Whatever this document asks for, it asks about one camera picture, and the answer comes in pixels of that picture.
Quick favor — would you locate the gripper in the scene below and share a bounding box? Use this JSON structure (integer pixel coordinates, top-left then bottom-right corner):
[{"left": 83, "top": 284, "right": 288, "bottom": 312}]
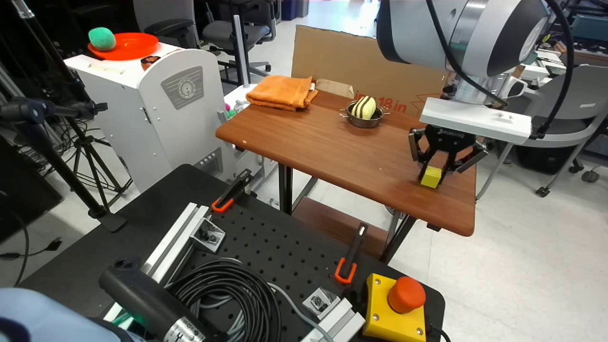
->
[{"left": 408, "top": 124, "right": 489, "bottom": 187}]

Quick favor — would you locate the yellow block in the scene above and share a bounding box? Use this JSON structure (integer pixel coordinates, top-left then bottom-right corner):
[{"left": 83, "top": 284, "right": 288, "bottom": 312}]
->
[{"left": 420, "top": 166, "right": 443, "bottom": 189}]

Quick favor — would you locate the yellow striped plush toy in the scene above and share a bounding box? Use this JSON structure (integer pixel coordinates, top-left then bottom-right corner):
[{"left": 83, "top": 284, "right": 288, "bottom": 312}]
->
[{"left": 350, "top": 95, "right": 377, "bottom": 121}]

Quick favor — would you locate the white toy appliance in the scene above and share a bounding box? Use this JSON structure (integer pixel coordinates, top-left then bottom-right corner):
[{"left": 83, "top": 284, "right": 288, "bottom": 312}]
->
[{"left": 64, "top": 42, "right": 239, "bottom": 193}]

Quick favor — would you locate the green plush ball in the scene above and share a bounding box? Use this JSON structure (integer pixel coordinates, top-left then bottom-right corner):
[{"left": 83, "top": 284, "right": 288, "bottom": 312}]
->
[{"left": 88, "top": 27, "right": 117, "bottom": 52}]

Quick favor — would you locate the small metal pot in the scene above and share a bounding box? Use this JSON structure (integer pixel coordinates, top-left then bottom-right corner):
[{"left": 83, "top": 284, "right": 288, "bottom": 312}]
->
[{"left": 339, "top": 100, "right": 390, "bottom": 129}]

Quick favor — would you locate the black bin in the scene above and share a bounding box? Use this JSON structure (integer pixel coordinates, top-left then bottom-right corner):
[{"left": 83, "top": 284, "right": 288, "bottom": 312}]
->
[{"left": 515, "top": 142, "right": 579, "bottom": 175}]

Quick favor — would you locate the grey chair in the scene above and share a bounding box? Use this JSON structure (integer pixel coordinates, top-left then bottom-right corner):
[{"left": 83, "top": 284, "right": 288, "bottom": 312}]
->
[{"left": 476, "top": 64, "right": 608, "bottom": 198}]

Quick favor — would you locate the cardboard box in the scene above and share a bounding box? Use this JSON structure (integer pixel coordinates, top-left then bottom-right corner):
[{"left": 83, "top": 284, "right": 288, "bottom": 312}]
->
[{"left": 290, "top": 24, "right": 453, "bottom": 119}]

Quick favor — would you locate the black clamp with orange grip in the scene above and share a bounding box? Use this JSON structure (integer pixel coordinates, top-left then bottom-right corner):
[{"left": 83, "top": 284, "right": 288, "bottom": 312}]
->
[
  {"left": 333, "top": 222, "right": 369, "bottom": 285},
  {"left": 211, "top": 169, "right": 255, "bottom": 214}
]

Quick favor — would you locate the yellow emergency stop button box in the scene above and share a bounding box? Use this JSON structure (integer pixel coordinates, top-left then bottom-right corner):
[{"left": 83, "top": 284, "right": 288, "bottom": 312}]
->
[{"left": 362, "top": 273, "right": 428, "bottom": 342}]

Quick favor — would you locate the orange towel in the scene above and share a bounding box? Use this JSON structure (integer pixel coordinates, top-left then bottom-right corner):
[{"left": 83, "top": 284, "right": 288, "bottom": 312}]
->
[{"left": 245, "top": 75, "right": 319, "bottom": 112}]

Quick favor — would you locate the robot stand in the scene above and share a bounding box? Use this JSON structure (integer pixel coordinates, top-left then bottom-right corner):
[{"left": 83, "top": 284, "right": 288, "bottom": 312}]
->
[{"left": 19, "top": 164, "right": 447, "bottom": 342}]

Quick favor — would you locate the cluttered desk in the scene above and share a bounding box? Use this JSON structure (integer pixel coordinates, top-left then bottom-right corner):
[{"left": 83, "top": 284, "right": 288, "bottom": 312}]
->
[{"left": 536, "top": 0, "right": 608, "bottom": 68}]

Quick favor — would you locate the office chair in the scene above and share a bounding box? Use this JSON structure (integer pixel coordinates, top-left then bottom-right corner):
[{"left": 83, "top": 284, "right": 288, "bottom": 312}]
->
[{"left": 133, "top": 0, "right": 277, "bottom": 87}]

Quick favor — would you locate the orange plate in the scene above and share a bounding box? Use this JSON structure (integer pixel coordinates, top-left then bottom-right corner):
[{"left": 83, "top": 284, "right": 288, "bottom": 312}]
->
[{"left": 87, "top": 32, "right": 160, "bottom": 61}]

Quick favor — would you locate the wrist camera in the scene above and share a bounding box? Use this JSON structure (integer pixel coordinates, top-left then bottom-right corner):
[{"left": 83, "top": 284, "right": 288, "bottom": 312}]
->
[{"left": 420, "top": 97, "right": 533, "bottom": 145}]

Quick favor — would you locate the aluminium rail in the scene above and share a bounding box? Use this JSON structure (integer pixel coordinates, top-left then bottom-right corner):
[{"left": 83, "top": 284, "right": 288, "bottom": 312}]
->
[
  {"left": 102, "top": 202, "right": 227, "bottom": 324},
  {"left": 300, "top": 287, "right": 367, "bottom": 342}
]

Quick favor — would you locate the grey cable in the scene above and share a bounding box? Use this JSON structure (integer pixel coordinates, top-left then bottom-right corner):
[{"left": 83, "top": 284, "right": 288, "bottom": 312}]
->
[{"left": 199, "top": 282, "right": 334, "bottom": 342}]

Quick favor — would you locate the white post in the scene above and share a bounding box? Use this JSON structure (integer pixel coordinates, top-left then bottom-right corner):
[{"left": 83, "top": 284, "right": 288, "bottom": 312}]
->
[{"left": 232, "top": 14, "right": 251, "bottom": 89}]

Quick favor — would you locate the coil of black cable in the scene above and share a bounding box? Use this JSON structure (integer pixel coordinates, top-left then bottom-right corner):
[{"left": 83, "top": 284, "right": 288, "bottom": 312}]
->
[{"left": 165, "top": 257, "right": 284, "bottom": 342}]

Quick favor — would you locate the black cylinder with silver ring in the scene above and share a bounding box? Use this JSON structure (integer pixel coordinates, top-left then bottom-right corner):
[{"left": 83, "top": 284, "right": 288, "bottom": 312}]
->
[{"left": 98, "top": 260, "right": 206, "bottom": 342}]

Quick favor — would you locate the camera on tripod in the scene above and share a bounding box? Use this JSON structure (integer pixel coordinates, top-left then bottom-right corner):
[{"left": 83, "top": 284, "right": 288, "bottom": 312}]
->
[{"left": 0, "top": 96, "right": 134, "bottom": 234}]

